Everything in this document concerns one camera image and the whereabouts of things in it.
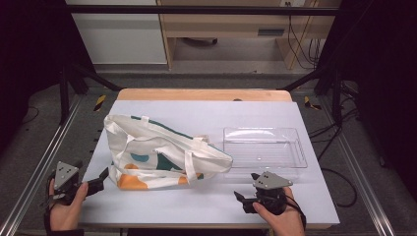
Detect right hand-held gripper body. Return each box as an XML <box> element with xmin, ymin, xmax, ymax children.
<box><xmin>250</xmin><ymin>170</ymin><xmax>294</xmax><ymax>216</ymax></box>

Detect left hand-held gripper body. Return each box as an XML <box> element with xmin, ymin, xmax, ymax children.
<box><xmin>48</xmin><ymin>159</ymin><xmax>99</xmax><ymax>206</ymax></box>

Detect clear plastic tray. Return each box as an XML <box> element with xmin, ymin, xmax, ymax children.
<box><xmin>222</xmin><ymin>127</ymin><xmax>309</xmax><ymax>180</ymax></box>

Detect white patterned tote bag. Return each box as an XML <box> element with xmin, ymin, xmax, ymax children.
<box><xmin>103</xmin><ymin>113</ymin><xmax>234</xmax><ymax>191</ymax></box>

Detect person's right hand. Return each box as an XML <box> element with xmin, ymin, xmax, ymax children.
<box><xmin>252</xmin><ymin>186</ymin><xmax>306</xmax><ymax>236</ymax></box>

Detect person's left hand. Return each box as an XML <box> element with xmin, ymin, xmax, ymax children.
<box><xmin>48</xmin><ymin>178</ymin><xmax>89</xmax><ymax>232</ymax></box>

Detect white table mat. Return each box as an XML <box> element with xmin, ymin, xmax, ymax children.
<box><xmin>78</xmin><ymin>99</ymin><xmax>341</xmax><ymax>227</ymax></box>

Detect black curtain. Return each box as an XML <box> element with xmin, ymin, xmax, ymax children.
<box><xmin>316</xmin><ymin>0</ymin><xmax>417</xmax><ymax>195</ymax></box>
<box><xmin>0</xmin><ymin>0</ymin><xmax>96</xmax><ymax>155</ymax></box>

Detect white cabinet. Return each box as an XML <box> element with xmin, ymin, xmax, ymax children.
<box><xmin>65</xmin><ymin>0</ymin><xmax>168</xmax><ymax>66</ymax></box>

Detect black object under desk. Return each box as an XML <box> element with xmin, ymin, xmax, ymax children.
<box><xmin>181</xmin><ymin>36</ymin><xmax>219</xmax><ymax>46</ymax></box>

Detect wooden desk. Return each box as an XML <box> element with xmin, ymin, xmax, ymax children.
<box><xmin>156</xmin><ymin>0</ymin><xmax>342</xmax><ymax>71</ymax></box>

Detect aluminium rail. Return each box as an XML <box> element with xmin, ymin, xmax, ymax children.
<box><xmin>0</xmin><ymin>94</ymin><xmax>83</xmax><ymax>236</ymax></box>
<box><xmin>319</xmin><ymin>94</ymin><xmax>397</xmax><ymax>236</ymax></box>

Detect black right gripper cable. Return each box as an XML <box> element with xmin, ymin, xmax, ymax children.
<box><xmin>284</xmin><ymin>195</ymin><xmax>308</xmax><ymax>230</ymax></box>

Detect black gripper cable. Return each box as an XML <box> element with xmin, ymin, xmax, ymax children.
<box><xmin>43</xmin><ymin>176</ymin><xmax>56</xmax><ymax>234</ymax></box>
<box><xmin>284</xmin><ymin>195</ymin><xmax>308</xmax><ymax>230</ymax></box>

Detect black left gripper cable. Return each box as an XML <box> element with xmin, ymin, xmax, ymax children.
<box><xmin>43</xmin><ymin>176</ymin><xmax>56</xmax><ymax>234</ymax></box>

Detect thin black floor cable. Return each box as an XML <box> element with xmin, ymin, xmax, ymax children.
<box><xmin>21</xmin><ymin>105</ymin><xmax>40</xmax><ymax>126</ymax></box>

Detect black frame strut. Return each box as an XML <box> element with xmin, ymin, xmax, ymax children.
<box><xmin>58</xmin><ymin>62</ymin><xmax>123</xmax><ymax>126</ymax></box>
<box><xmin>278</xmin><ymin>62</ymin><xmax>343</xmax><ymax>126</ymax></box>

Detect black hanging cables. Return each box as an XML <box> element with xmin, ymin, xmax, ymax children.
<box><xmin>286</xmin><ymin>2</ymin><xmax>326</xmax><ymax>71</ymax></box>

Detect black horizontal frame bar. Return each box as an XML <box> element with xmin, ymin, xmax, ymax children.
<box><xmin>65</xmin><ymin>4</ymin><xmax>340</xmax><ymax>17</ymax></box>

